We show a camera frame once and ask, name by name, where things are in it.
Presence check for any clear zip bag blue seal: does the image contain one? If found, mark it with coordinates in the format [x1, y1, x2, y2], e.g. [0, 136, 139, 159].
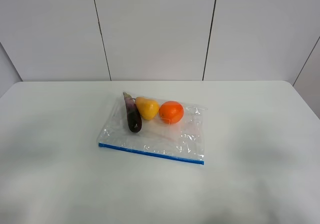
[97, 97, 207, 165]

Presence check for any yellow pear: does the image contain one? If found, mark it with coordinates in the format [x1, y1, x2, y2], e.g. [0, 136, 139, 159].
[135, 97, 160, 121]

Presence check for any orange fruit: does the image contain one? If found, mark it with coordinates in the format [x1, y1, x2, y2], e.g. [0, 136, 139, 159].
[158, 101, 184, 124]

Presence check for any purple eggplant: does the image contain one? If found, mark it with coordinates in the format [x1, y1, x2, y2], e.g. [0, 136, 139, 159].
[123, 92, 142, 133]

